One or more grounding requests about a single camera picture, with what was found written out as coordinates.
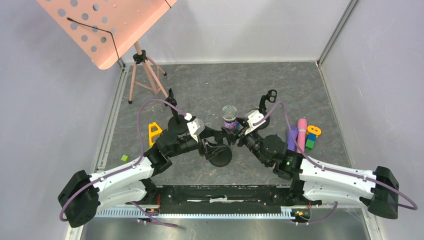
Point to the red blue toy car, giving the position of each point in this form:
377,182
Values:
238,126

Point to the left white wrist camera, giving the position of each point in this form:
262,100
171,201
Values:
195,126

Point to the pink toy microphone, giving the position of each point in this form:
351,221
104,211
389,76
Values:
301,137

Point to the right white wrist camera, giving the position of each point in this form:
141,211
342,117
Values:
255,119

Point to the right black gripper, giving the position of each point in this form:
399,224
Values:
232,138

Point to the black microphone stand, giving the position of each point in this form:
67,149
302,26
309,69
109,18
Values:
177,122
220,155
270,97

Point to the small green cube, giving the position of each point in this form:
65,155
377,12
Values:
125,158

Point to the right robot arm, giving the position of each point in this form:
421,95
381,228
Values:
317,181

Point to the yellow triangle toy block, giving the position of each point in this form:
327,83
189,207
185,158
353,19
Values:
154,131

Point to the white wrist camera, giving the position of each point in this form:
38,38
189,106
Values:
255,119
195,126

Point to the stacked orange blue green blocks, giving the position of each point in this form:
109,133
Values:
312,133

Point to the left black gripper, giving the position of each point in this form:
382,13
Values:
210,149

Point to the pink music stand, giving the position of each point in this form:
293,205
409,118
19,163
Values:
106,29

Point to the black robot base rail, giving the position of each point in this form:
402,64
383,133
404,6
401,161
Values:
224,199

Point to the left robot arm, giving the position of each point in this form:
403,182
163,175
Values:
85,194

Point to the glitter microphone silver head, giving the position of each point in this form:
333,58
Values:
229,114

